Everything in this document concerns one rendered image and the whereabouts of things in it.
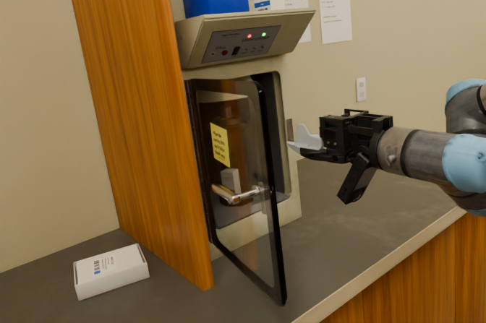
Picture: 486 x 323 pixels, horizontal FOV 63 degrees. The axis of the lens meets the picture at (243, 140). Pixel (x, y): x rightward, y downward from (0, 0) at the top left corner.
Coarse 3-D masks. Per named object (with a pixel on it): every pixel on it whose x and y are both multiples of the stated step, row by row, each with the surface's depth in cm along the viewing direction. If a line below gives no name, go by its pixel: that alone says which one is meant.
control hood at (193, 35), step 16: (208, 16) 77; (224, 16) 79; (240, 16) 81; (256, 16) 84; (272, 16) 87; (288, 16) 90; (304, 16) 93; (176, 32) 85; (192, 32) 80; (208, 32) 80; (288, 32) 95; (192, 48) 81; (272, 48) 97; (288, 48) 101; (192, 64) 85; (208, 64) 88
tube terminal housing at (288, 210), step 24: (192, 72) 89; (216, 72) 93; (240, 72) 97; (264, 72) 109; (288, 72) 107; (288, 96) 108; (192, 144) 91; (288, 168) 115; (288, 192) 116; (288, 216) 113
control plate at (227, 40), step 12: (216, 36) 82; (228, 36) 84; (240, 36) 86; (252, 36) 88; (264, 36) 91; (216, 48) 85; (228, 48) 87; (240, 48) 90; (264, 48) 95; (204, 60) 86; (216, 60) 88
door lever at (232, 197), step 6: (216, 186) 71; (222, 186) 71; (252, 186) 68; (216, 192) 71; (222, 192) 69; (228, 192) 68; (234, 192) 67; (246, 192) 67; (252, 192) 67; (258, 192) 67; (228, 198) 66; (234, 198) 66; (240, 198) 66; (246, 198) 67; (258, 198) 68
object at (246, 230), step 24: (216, 96) 75; (240, 96) 66; (216, 120) 77; (240, 120) 68; (264, 120) 62; (240, 144) 70; (264, 144) 62; (216, 168) 83; (240, 168) 72; (264, 168) 64; (240, 192) 74; (264, 192) 66; (216, 216) 89; (240, 216) 77; (264, 216) 68; (216, 240) 93; (240, 240) 80; (264, 240) 70; (240, 264) 83; (264, 264) 72; (264, 288) 74
